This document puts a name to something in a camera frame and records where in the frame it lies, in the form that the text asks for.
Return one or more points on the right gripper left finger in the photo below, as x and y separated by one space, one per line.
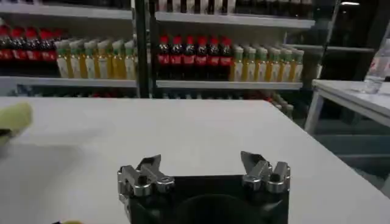
143 179

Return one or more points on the white side table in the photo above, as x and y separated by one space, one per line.
350 97

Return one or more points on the shelf unit with bottled drinks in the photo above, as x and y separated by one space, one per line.
225 61
76 61

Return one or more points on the dark glass cabinet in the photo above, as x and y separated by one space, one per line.
350 27

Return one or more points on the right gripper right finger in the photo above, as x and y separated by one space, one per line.
263 176

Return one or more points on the clear plastic water bottle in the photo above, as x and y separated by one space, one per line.
377 68

